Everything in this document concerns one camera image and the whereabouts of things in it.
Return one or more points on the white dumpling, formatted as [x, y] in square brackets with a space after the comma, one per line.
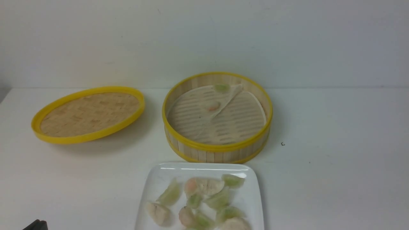
[209, 187]

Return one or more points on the green dumpling plate left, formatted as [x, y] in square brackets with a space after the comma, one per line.
[171, 194]

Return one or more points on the white dumpling plate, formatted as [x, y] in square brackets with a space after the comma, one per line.
[236, 223]
[160, 214]

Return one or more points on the pink dumpling plate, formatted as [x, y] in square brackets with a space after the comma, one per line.
[190, 187]
[186, 217]

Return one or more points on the green dumpling plate centre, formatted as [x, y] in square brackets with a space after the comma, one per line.
[194, 201]

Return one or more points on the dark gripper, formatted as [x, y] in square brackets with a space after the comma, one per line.
[37, 225]

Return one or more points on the white square plate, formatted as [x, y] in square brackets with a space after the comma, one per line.
[247, 198]

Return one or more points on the green dumpling plate bottom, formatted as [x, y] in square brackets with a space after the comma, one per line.
[202, 222]

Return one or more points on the pink dumpling plate top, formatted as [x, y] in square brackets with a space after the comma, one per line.
[190, 187]

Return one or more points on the green dumpling plate right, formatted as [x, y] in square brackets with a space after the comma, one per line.
[219, 200]

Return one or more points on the white dumpling plate bottom right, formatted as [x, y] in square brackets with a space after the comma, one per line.
[236, 223]

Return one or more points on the green dumpling at steamer back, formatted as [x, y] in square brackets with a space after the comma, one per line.
[221, 88]

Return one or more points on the pink dumpling plate bottom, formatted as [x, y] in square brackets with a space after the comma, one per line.
[186, 217]

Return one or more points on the yellow rimmed bamboo steamer basket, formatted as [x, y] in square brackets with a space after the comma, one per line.
[239, 152]

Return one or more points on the white steamer liner paper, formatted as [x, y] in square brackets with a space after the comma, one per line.
[239, 117]

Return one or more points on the white dumpling plate left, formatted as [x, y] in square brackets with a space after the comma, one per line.
[160, 214]

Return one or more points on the pink dumpling in steamer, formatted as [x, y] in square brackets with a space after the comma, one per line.
[212, 105]

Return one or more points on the green dumpling plate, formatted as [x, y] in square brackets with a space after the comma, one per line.
[194, 201]
[171, 194]
[202, 222]
[219, 200]

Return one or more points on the yellow rimmed bamboo steamer lid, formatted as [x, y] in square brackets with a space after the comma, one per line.
[88, 115]

